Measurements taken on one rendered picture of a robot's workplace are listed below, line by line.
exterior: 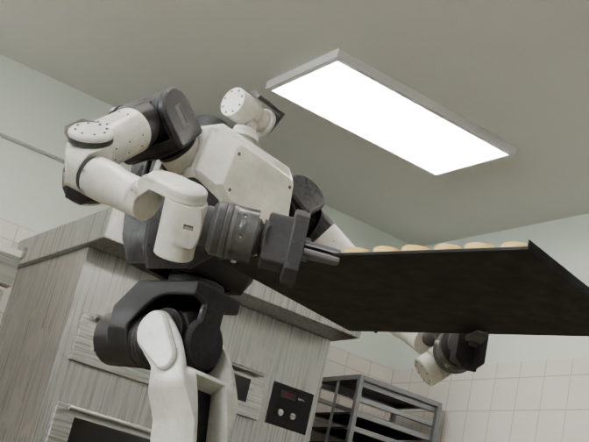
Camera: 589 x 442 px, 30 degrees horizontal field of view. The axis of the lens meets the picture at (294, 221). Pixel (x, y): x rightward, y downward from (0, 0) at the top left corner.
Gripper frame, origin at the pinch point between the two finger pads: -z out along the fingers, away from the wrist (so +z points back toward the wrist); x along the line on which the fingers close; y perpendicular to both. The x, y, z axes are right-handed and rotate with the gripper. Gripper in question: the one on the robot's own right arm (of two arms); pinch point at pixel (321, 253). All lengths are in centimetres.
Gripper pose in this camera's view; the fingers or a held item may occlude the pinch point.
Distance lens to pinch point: 176.5
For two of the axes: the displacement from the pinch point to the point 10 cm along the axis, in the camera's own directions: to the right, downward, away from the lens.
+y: -1.1, 3.1, 9.5
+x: 2.1, -9.2, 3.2
